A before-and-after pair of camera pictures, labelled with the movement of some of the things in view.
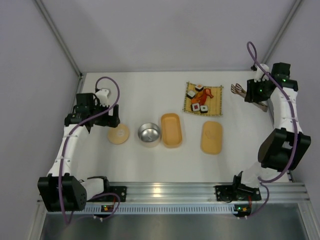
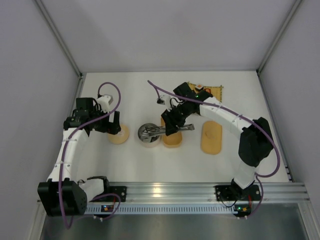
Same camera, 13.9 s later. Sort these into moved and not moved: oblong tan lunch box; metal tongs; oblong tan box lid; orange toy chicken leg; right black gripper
Moved: metal tongs; right black gripper
Not moved: oblong tan lunch box; oblong tan box lid; orange toy chicken leg
